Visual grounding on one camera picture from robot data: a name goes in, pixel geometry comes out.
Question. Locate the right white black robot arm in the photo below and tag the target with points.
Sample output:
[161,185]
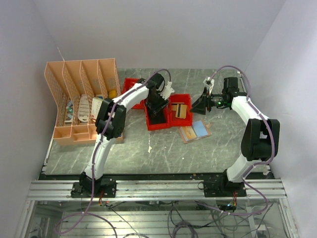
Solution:
[259,144]

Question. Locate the gold VIP card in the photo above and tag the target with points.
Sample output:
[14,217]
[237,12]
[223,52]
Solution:
[189,133]

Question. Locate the white green box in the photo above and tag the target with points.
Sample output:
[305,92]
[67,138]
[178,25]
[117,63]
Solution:
[96,104]

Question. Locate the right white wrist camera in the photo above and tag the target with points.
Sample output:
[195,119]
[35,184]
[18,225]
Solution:
[209,83]

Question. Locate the gold cards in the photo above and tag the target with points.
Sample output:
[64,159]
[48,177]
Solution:
[180,110]

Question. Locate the aluminium frame rails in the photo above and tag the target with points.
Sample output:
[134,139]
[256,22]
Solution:
[151,188]

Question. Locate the yellow round object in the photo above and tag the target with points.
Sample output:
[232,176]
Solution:
[112,94]

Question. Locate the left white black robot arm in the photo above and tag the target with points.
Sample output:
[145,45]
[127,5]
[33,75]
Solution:
[110,123]

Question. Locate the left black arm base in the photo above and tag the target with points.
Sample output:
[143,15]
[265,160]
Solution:
[85,187]

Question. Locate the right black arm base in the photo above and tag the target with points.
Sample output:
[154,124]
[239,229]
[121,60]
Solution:
[218,185]

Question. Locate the pink mesh desk organizer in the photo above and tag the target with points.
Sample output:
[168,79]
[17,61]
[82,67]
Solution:
[67,81]

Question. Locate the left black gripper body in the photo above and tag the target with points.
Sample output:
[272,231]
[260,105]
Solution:
[155,103]

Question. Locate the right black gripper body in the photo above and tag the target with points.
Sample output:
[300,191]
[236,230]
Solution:
[211,101]

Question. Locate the white oval package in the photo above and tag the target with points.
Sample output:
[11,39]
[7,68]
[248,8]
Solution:
[83,109]

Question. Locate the brown leather card holder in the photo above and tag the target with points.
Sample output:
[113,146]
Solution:
[200,128]

